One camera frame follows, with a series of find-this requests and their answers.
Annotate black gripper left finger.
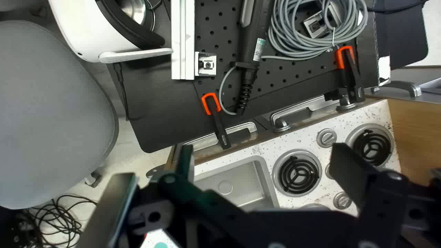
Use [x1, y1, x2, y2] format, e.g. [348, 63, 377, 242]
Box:
[156, 143, 241, 210]

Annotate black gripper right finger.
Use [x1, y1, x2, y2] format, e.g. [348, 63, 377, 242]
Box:
[326, 141, 410, 213]

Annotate black coil stove burner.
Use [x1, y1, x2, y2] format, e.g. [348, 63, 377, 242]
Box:
[344, 122, 395, 167]
[272, 150, 323, 198]

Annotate grey toy sink basin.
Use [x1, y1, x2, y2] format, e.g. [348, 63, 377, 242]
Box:
[194, 156, 278, 213]

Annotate orange and black bar clamp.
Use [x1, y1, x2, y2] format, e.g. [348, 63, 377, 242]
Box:
[333, 43, 366, 114]
[199, 90, 252, 150]

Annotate wooden toy play kitchen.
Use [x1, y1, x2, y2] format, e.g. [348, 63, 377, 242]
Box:
[145, 76, 441, 231]

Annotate black perforated breadboard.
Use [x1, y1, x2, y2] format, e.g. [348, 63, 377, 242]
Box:
[107, 0, 380, 154]

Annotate grey office chair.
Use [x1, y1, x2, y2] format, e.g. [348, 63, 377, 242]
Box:
[0, 19, 119, 210]

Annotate dark blue office chair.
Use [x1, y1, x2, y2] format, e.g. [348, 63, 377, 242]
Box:
[366, 0, 429, 70]

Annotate grey rectangular connector block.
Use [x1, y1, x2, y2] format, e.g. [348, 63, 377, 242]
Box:
[300, 6, 344, 41]

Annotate aluminium extrusion with bracket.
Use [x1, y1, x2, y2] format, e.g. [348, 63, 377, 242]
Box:
[169, 0, 218, 82]

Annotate tangled black floor cables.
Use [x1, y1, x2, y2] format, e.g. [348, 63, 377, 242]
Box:
[10, 194, 100, 248]

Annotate coiled grey cable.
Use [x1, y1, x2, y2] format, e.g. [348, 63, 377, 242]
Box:
[253, 0, 369, 63]

